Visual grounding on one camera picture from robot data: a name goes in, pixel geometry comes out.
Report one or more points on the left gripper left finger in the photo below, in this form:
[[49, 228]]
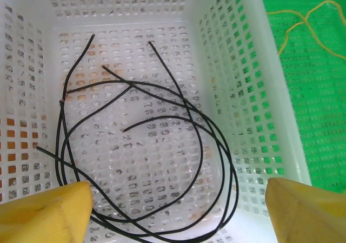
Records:
[[40, 218]]

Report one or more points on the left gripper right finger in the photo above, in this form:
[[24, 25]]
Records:
[[311, 218]]

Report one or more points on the orange brown block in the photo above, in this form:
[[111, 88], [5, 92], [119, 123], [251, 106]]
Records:
[[10, 122]]

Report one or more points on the green plastic basket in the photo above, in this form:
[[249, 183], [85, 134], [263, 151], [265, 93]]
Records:
[[311, 105]]

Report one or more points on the white plastic basket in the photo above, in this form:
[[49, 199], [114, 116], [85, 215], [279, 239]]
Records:
[[162, 10]]

